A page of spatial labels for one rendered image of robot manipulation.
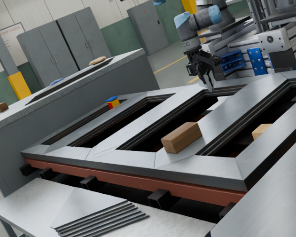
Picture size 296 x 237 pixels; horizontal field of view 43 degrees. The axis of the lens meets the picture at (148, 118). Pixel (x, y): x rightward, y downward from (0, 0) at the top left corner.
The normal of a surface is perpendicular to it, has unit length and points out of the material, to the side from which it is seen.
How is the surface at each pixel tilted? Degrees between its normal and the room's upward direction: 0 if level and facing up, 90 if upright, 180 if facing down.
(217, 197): 90
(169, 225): 0
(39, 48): 90
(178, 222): 0
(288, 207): 0
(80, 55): 90
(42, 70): 90
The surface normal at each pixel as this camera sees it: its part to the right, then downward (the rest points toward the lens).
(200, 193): -0.70, 0.46
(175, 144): 0.53, 0.02
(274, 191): -0.38, -0.89
